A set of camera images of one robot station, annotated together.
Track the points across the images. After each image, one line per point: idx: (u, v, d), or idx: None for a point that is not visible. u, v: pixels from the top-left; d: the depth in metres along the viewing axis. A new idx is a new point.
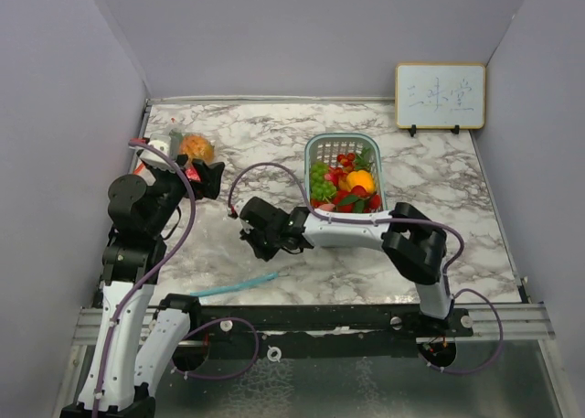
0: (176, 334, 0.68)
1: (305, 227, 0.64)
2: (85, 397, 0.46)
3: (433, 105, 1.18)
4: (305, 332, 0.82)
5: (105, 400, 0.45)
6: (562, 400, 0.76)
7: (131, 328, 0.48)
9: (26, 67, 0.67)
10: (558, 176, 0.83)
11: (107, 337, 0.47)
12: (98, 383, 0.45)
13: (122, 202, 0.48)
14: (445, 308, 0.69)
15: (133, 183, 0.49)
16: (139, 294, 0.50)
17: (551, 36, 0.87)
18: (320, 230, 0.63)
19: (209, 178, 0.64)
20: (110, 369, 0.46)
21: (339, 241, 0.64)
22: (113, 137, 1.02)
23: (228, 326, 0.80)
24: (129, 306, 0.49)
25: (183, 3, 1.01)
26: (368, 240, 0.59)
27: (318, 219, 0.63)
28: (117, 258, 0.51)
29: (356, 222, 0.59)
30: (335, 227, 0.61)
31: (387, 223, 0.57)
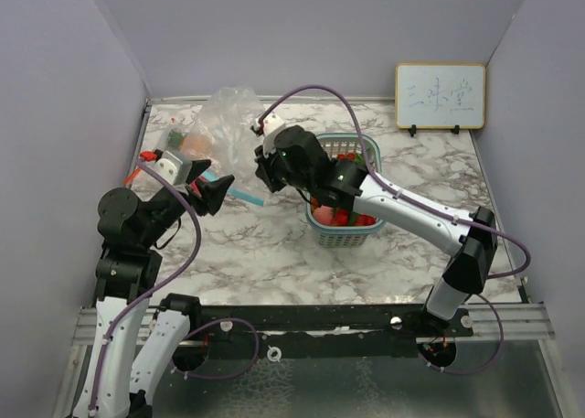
0: (176, 340, 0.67)
1: (362, 191, 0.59)
2: (79, 412, 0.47)
3: (433, 105, 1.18)
4: (305, 332, 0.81)
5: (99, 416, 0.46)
6: (563, 400, 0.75)
7: (125, 345, 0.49)
9: (25, 66, 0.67)
10: (558, 176, 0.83)
11: (101, 354, 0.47)
12: (91, 400, 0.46)
13: (111, 218, 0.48)
14: (454, 309, 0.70)
15: (124, 198, 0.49)
16: (133, 309, 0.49)
17: (551, 36, 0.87)
18: (379, 203, 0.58)
19: (209, 197, 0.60)
20: (103, 386, 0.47)
21: (392, 220, 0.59)
22: (113, 137, 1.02)
23: (228, 326, 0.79)
24: (123, 323, 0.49)
25: (184, 2, 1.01)
26: (434, 234, 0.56)
27: (382, 190, 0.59)
28: (110, 273, 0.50)
29: (430, 213, 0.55)
30: (398, 204, 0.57)
31: (467, 226, 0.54)
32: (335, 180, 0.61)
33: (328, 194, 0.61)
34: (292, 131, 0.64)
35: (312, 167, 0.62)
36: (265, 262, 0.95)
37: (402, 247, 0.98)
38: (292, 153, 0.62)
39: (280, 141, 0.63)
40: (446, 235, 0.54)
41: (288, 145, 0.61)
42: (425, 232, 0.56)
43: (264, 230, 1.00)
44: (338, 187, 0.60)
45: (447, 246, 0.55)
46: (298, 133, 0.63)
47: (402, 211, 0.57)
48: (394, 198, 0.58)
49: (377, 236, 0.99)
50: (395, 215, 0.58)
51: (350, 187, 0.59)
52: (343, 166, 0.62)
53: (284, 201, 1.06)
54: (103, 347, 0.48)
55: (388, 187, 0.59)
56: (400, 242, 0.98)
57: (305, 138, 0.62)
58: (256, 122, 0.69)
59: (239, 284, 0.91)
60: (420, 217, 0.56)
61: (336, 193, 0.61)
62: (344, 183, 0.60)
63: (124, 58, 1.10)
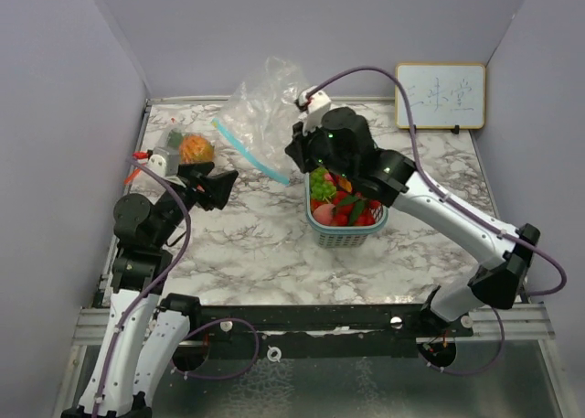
0: (175, 342, 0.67)
1: (409, 188, 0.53)
2: (85, 401, 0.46)
3: (433, 105, 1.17)
4: (305, 332, 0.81)
5: (105, 405, 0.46)
6: (563, 400, 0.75)
7: (134, 336, 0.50)
9: (25, 66, 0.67)
10: (558, 176, 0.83)
11: (111, 343, 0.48)
12: (100, 387, 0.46)
13: (126, 221, 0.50)
14: (461, 312, 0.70)
15: (138, 203, 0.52)
16: (143, 302, 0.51)
17: (551, 36, 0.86)
18: (425, 204, 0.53)
19: (213, 190, 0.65)
20: (111, 375, 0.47)
21: (431, 222, 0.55)
22: (113, 137, 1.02)
23: (229, 326, 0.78)
24: (134, 315, 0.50)
25: (184, 3, 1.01)
26: (476, 244, 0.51)
27: (428, 190, 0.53)
28: (125, 268, 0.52)
29: (477, 222, 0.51)
30: (444, 208, 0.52)
31: (513, 242, 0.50)
32: (380, 172, 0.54)
33: (369, 185, 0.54)
34: (344, 111, 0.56)
35: (357, 155, 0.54)
36: (265, 262, 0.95)
37: (402, 247, 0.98)
38: (336, 136, 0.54)
39: (328, 121, 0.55)
40: (489, 249, 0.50)
41: (337, 126, 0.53)
42: (466, 241, 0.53)
43: (264, 230, 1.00)
44: (385, 180, 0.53)
45: (488, 259, 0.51)
46: (349, 112, 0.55)
47: (448, 218, 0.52)
48: (441, 202, 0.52)
49: (377, 236, 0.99)
50: (438, 218, 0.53)
51: (396, 182, 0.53)
52: (389, 156, 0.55)
53: (284, 201, 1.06)
54: (114, 336, 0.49)
55: (434, 187, 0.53)
56: (400, 242, 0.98)
57: (357, 121, 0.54)
58: (302, 95, 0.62)
59: (239, 284, 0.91)
60: (464, 226, 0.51)
61: (379, 185, 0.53)
62: (389, 176, 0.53)
63: (124, 58, 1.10)
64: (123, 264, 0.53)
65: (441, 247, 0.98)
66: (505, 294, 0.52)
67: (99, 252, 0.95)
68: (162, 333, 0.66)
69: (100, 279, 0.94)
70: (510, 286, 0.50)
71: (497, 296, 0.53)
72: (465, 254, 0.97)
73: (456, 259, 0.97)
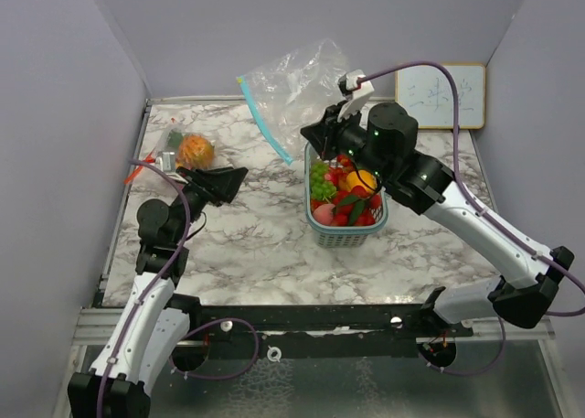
0: (175, 338, 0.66)
1: (445, 198, 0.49)
2: (97, 366, 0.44)
3: (433, 104, 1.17)
4: (304, 332, 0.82)
5: (117, 368, 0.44)
6: (563, 400, 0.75)
7: (151, 312, 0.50)
9: (25, 67, 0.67)
10: (558, 176, 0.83)
11: (130, 313, 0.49)
12: (114, 349, 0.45)
13: (150, 224, 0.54)
14: (462, 317, 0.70)
15: (158, 207, 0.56)
16: (163, 283, 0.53)
17: (551, 37, 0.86)
18: (460, 216, 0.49)
19: (214, 184, 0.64)
20: (126, 342, 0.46)
21: (461, 233, 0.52)
22: (113, 137, 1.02)
23: (228, 325, 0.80)
24: (154, 292, 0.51)
25: (184, 3, 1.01)
26: (508, 263, 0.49)
27: (464, 202, 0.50)
28: (150, 257, 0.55)
29: (514, 241, 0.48)
30: (480, 222, 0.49)
31: (547, 264, 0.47)
32: (418, 178, 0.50)
33: (404, 190, 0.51)
34: (393, 108, 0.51)
35: (400, 159, 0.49)
36: (265, 262, 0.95)
37: (402, 247, 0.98)
38: (383, 136, 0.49)
39: (376, 115, 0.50)
40: (523, 269, 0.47)
41: (387, 126, 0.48)
42: (496, 258, 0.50)
43: (264, 230, 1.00)
44: (420, 187, 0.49)
45: (517, 278, 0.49)
46: (400, 112, 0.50)
47: (483, 233, 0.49)
48: (477, 216, 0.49)
49: (377, 236, 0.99)
50: (471, 231, 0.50)
51: (434, 191, 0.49)
52: (426, 162, 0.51)
53: (284, 201, 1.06)
54: (133, 307, 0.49)
55: (472, 199, 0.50)
56: (400, 242, 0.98)
57: (409, 123, 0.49)
58: (352, 79, 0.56)
59: (239, 284, 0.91)
60: (499, 243, 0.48)
61: (416, 192, 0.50)
62: (426, 184, 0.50)
63: (124, 58, 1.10)
64: (145, 256, 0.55)
65: (441, 247, 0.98)
66: (530, 316, 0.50)
67: (100, 252, 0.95)
68: (163, 327, 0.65)
69: (100, 279, 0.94)
70: (538, 308, 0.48)
71: (520, 316, 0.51)
72: (465, 254, 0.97)
73: (456, 259, 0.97)
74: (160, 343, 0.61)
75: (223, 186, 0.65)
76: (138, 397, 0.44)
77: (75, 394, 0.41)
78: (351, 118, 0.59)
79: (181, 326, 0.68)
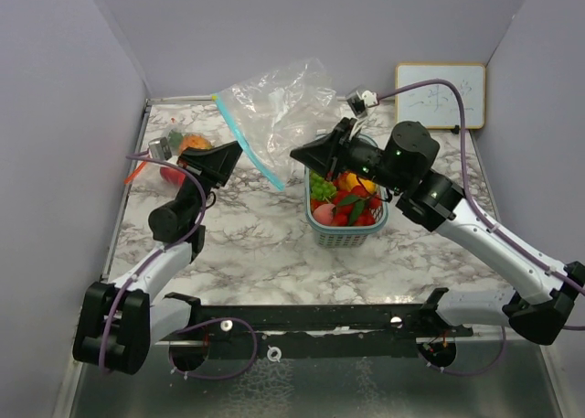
0: (171, 321, 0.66)
1: (455, 215, 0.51)
2: (118, 281, 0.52)
3: (433, 104, 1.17)
4: (305, 332, 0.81)
5: (136, 284, 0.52)
6: (563, 401, 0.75)
7: (170, 259, 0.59)
9: (25, 66, 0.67)
10: (558, 177, 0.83)
11: (154, 252, 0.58)
12: (137, 272, 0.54)
13: (164, 234, 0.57)
14: (464, 320, 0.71)
15: (168, 216, 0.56)
16: (184, 244, 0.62)
17: (551, 37, 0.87)
18: (472, 233, 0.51)
19: (208, 166, 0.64)
20: (146, 272, 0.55)
21: (473, 249, 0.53)
22: (112, 137, 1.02)
23: (228, 325, 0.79)
24: (176, 246, 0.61)
25: (183, 2, 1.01)
26: (521, 279, 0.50)
27: (475, 219, 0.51)
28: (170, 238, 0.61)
29: (527, 257, 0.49)
30: (492, 240, 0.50)
31: (561, 280, 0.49)
32: (428, 197, 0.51)
33: (417, 208, 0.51)
34: (417, 126, 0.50)
35: (418, 178, 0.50)
36: (265, 262, 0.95)
37: (402, 247, 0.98)
38: (407, 158, 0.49)
39: (400, 135, 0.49)
40: (536, 285, 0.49)
41: (410, 148, 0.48)
42: (508, 273, 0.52)
43: (264, 230, 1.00)
44: (431, 206, 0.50)
45: (532, 294, 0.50)
46: (423, 133, 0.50)
47: (494, 249, 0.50)
48: (488, 232, 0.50)
49: (377, 236, 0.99)
50: (483, 248, 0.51)
51: (445, 209, 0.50)
52: (438, 179, 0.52)
53: (284, 201, 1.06)
54: (156, 251, 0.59)
55: (483, 216, 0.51)
56: (400, 242, 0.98)
57: (430, 144, 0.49)
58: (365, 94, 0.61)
59: (239, 284, 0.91)
60: (511, 259, 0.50)
61: (427, 209, 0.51)
62: (437, 201, 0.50)
63: (124, 58, 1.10)
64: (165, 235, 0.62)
65: (441, 248, 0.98)
66: (545, 332, 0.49)
67: (99, 252, 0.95)
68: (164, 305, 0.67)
69: (100, 279, 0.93)
70: (552, 323, 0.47)
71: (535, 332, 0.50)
72: (465, 254, 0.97)
73: (456, 259, 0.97)
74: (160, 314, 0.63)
75: (218, 165, 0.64)
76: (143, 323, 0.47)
77: (90, 300, 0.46)
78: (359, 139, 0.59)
79: (182, 311, 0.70)
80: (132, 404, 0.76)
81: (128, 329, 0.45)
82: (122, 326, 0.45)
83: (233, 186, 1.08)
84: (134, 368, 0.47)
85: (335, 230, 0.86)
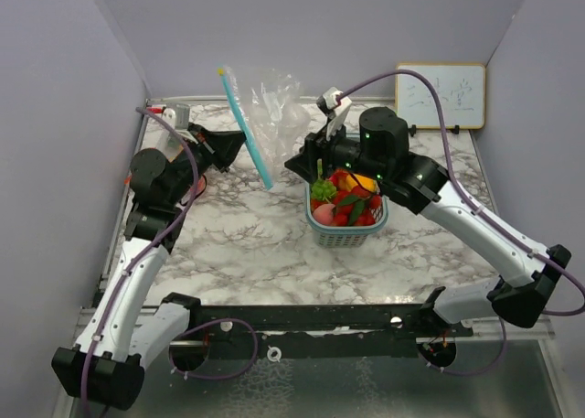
0: (175, 326, 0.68)
1: (441, 197, 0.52)
2: (82, 340, 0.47)
3: (433, 104, 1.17)
4: (305, 332, 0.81)
5: (102, 345, 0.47)
6: (563, 401, 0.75)
7: (139, 284, 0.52)
9: (25, 67, 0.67)
10: (558, 177, 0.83)
11: (117, 284, 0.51)
12: (100, 326, 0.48)
13: (143, 174, 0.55)
14: (462, 316, 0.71)
15: (154, 159, 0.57)
16: (153, 251, 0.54)
17: (551, 37, 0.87)
18: (456, 216, 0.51)
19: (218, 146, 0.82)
20: (111, 319, 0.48)
21: (459, 234, 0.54)
22: (112, 137, 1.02)
23: (228, 325, 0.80)
24: (143, 261, 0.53)
25: (183, 2, 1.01)
26: (505, 262, 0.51)
27: (461, 201, 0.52)
28: (141, 219, 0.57)
29: (511, 240, 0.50)
30: (476, 222, 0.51)
31: (543, 262, 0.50)
32: (413, 179, 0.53)
33: (401, 190, 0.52)
34: (382, 111, 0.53)
35: (393, 159, 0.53)
36: (265, 262, 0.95)
37: (402, 247, 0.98)
38: (379, 138, 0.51)
39: (366, 119, 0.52)
40: (518, 268, 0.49)
41: (377, 129, 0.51)
42: (492, 256, 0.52)
43: (264, 230, 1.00)
44: (417, 187, 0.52)
45: (514, 276, 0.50)
46: (389, 114, 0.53)
47: (479, 232, 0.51)
48: (473, 216, 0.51)
49: (377, 236, 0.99)
50: (467, 231, 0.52)
51: (430, 190, 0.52)
52: (422, 162, 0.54)
53: (284, 201, 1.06)
54: (121, 279, 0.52)
55: (467, 199, 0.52)
56: (400, 242, 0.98)
57: (398, 123, 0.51)
58: (332, 96, 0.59)
59: (239, 284, 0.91)
60: (494, 242, 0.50)
61: (410, 191, 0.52)
62: (421, 183, 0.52)
63: (124, 58, 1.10)
64: (134, 220, 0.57)
65: (441, 248, 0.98)
66: (528, 314, 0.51)
67: (99, 252, 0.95)
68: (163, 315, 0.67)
69: (100, 279, 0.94)
70: (537, 305, 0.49)
71: (519, 314, 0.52)
72: (465, 254, 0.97)
73: (456, 259, 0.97)
74: (159, 326, 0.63)
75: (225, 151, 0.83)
76: (125, 377, 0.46)
77: (60, 368, 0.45)
78: (339, 133, 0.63)
79: (181, 317, 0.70)
80: (132, 405, 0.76)
81: (108, 392, 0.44)
82: (101, 391, 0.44)
83: (233, 186, 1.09)
84: (131, 401, 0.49)
85: (333, 230, 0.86)
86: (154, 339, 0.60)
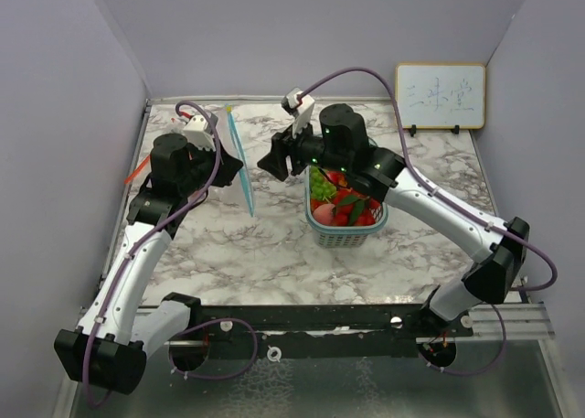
0: (176, 322, 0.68)
1: (398, 183, 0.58)
2: (85, 323, 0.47)
3: (433, 104, 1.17)
4: (304, 332, 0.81)
5: (105, 328, 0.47)
6: (563, 401, 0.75)
7: (141, 267, 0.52)
9: (25, 67, 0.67)
10: (557, 177, 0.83)
11: (120, 266, 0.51)
12: (102, 308, 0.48)
13: (164, 149, 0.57)
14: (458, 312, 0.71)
15: (177, 141, 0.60)
16: (156, 236, 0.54)
17: (551, 36, 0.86)
18: (414, 198, 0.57)
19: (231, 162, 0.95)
20: (113, 302, 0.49)
21: (421, 217, 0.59)
22: (112, 137, 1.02)
23: (228, 325, 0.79)
24: (145, 245, 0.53)
25: (183, 2, 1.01)
26: (465, 238, 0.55)
27: (417, 185, 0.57)
28: (143, 205, 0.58)
29: (467, 216, 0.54)
30: (433, 201, 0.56)
31: (500, 233, 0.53)
32: (372, 169, 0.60)
33: (362, 180, 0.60)
34: (340, 108, 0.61)
35: (353, 152, 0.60)
36: (265, 262, 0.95)
37: (402, 247, 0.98)
38: (337, 133, 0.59)
39: (325, 116, 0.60)
40: (476, 241, 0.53)
41: (335, 123, 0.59)
42: (453, 233, 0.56)
43: (264, 230, 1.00)
44: (375, 176, 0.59)
45: (475, 250, 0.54)
46: (346, 111, 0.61)
47: (436, 210, 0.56)
48: (430, 196, 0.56)
49: (377, 236, 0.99)
50: (427, 211, 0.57)
51: (387, 177, 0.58)
52: (383, 154, 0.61)
53: (284, 201, 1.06)
54: (123, 262, 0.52)
55: (423, 183, 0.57)
56: (400, 242, 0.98)
57: (355, 118, 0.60)
58: (293, 98, 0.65)
59: (239, 284, 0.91)
60: (453, 219, 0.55)
61: (371, 182, 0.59)
62: (379, 172, 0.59)
63: (124, 58, 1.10)
64: (138, 207, 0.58)
65: (441, 248, 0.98)
66: (494, 288, 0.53)
67: (100, 252, 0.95)
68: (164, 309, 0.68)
69: (100, 279, 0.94)
70: (498, 278, 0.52)
71: (487, 289, 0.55)
72: (465, 254, 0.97)
73: (456, 259, 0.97)
74: (161, 320, 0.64)
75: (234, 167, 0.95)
76: (129, 359, 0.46)
77: (64, 348, 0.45)
78: (304, 131, 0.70)
79: (180, 315, 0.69)
80: (132, 404, 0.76)
81: (111, 374, 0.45)
82: (105, 371, 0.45)
83: None
84: (133, 386, 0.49)
85: (332, 230, 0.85)
86: (155, 333, 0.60)
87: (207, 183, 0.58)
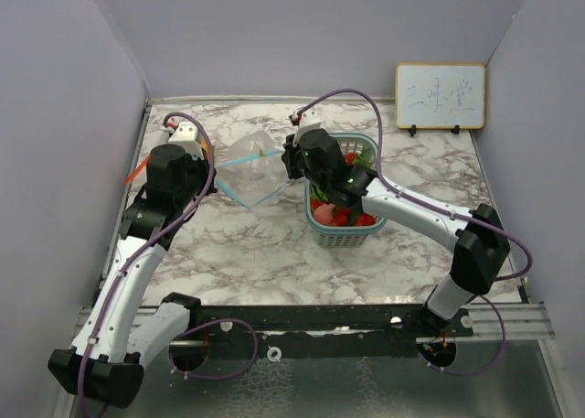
0: (175, 326, 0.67)
1: (367, 191, 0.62)
2: (79, 343, 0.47)
3: (433, 105, 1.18)
4: (305, 332, 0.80)
5: (98, 348, 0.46)
6: (564, 401, 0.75)
7: (133, 284, 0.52)
9: (24, 65, 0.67)
10: (557, 176, 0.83)
11: (112, 284, 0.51)
12: (95, 328, 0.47)
13: (162, 159, 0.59)
14: (455, 309, 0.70)
15: (175, 151, 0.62)
16: (149, 251, 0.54)
17: (551, 36, 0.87)
18: (383, 202, 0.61)
19: None
20: (107, 321, 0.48)
21: (398, 219, 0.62)
22: (112, 137, 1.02)
23: (228, 326, 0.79)
24: (139, 261, 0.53)
25: (183, 1, 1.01)
26: (437, 232, 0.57)
27: (385, 190, 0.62)
28: (135, 217, 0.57)
29: (430, 208, 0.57)
30: (400, 202, 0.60)
31: (464, 219, 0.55)
32: (346, 184, 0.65)
33: (339, 196, 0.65)
34: (317, 133, 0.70)
35: (330, 170, 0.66)
36: (265, 262, 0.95)
37: (402, 247, 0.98)
38: (314, 154, 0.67)
39: (304, 141, 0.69)
40: (443, 230, 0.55)
41: (312, 146, 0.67)
42: (427, 230, 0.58)
43: (264, 230, 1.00)
44: (348, 189, 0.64)
45: (447, 241, 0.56)
46: (323, 135, 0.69)
47: (405, 209, 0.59)
48: (397, 198, 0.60)
49: (377, 236, 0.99)
50: (400, 213, 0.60)
51: (358, 189, 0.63)
52: (359, 172, 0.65)
53: (284, 200, 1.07)
54: (116, 280, 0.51)
55: (390, 187, 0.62)
56: (400, 242, 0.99)
57: (329, 141, 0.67)
58: (294, 112, 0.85)
59: (239, 284, 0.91)
60: (421, 214, 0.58)
61: (348, 196, 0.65)
62: (352, 186, 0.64)
63: (124, 58, 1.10)
64: (131, 219, 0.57)
65: (441, 247, 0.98)
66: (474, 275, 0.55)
67: (100, 252, 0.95)
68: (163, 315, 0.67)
69: (100, 279, 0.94)
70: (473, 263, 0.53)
71: (472, 280, 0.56)
72: None
73: None
74: (159, 325, 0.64)
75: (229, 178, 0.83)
76: (126, 374, 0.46)
77: (58, 369, 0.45)
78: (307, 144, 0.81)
79: (180, 318, 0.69)
80: (132, 404, 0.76)
81: (106, 391, 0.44)
82: (101, 390, 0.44)
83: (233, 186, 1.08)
84: (130, 399, 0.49)
85: (324, 229, 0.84)
86: (154, 339, 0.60)
87: (200, 195, 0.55)
